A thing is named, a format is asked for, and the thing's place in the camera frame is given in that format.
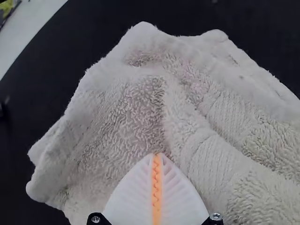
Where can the black mat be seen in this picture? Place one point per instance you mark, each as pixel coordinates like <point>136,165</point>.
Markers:
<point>70,47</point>

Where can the pale towel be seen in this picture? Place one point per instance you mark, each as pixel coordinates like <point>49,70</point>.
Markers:
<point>117,117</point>

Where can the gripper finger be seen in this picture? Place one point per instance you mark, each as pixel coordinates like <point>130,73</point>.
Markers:
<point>133,199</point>
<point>178,199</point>

